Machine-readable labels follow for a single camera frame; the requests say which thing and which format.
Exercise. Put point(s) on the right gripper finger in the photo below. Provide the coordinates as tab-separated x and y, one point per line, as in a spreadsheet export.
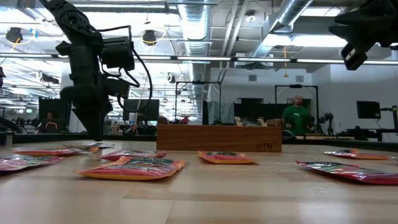
360	32
363	14

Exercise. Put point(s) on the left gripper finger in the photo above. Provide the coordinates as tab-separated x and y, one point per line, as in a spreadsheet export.
87	119
100	119

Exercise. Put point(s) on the vanilla cinnamon apple tea bag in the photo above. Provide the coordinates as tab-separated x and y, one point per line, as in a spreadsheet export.
248	122
82	148
102	145

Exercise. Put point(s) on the peach passion fruit tea bag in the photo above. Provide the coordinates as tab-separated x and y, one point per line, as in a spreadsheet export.
225	158
133	169
46	152
357	154

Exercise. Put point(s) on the background black robot arm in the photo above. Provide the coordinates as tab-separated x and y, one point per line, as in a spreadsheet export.
327	121

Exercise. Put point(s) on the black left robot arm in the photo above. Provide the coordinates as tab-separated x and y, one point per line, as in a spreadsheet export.
84	62

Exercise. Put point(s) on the strawberry tea bag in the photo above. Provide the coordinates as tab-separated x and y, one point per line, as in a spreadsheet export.
351	173
130	155
25	163

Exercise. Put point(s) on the wooden tea box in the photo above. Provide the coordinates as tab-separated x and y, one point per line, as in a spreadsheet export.
217	138

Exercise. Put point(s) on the black computer monitor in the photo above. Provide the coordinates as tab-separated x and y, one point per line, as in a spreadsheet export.
51	107
154	115

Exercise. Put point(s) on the person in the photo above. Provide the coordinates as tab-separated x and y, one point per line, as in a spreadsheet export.
297	116
49	124

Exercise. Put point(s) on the yellow hanging tag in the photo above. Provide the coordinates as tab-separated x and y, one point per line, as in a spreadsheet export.
285	74

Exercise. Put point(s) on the black desk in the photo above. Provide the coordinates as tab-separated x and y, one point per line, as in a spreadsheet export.
360	135

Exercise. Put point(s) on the round ceiling sensor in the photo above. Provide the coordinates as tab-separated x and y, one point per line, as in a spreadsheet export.
250	17

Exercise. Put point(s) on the long ceiling light strip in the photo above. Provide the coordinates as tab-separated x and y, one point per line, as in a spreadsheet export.
202	58

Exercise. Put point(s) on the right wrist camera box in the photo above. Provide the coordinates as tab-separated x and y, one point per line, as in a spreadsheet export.
354	56

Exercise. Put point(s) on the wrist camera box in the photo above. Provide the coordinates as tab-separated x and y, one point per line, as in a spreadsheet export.
354	56
117	87

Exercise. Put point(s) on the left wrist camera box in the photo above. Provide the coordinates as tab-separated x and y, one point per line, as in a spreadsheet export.
117	87

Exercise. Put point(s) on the silver ceiling duct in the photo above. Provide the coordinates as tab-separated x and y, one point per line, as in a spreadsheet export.
194	25
289	12

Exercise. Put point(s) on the black wall monitor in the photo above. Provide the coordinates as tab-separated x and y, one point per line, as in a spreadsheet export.
368	109

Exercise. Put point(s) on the black metal stand frame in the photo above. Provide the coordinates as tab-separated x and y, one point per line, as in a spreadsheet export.
199	82
295	86

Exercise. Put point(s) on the black ceiling camera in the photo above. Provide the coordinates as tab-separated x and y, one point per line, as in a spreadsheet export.
14	35
149	36

